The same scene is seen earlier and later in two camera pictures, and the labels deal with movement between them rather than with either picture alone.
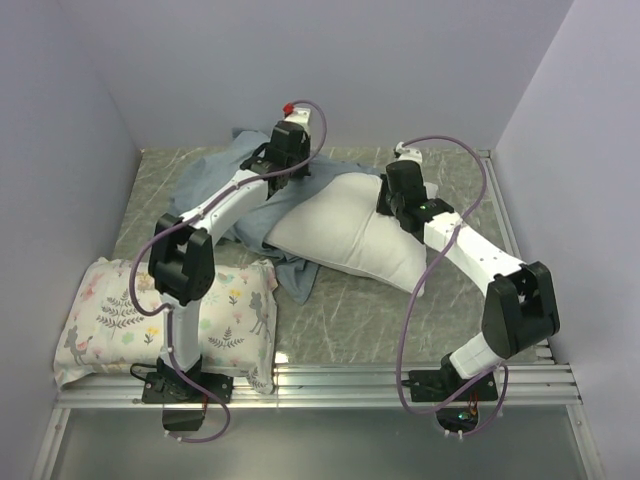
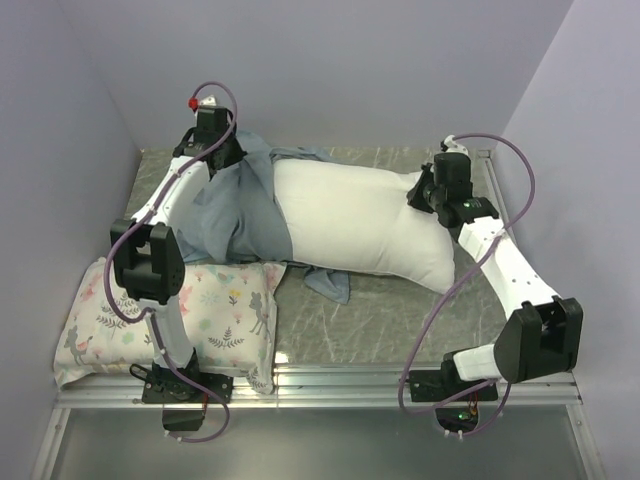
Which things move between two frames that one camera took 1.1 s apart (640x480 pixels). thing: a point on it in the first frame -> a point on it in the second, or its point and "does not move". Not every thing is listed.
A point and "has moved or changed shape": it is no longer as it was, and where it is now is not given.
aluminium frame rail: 333,386 does not move
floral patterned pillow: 106,333 does not move
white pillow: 332,220 has moved or changed shape
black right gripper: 382,207 -> 416,196
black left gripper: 304,146 -> 236,155
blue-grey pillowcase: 201,170 has moved or changed shape
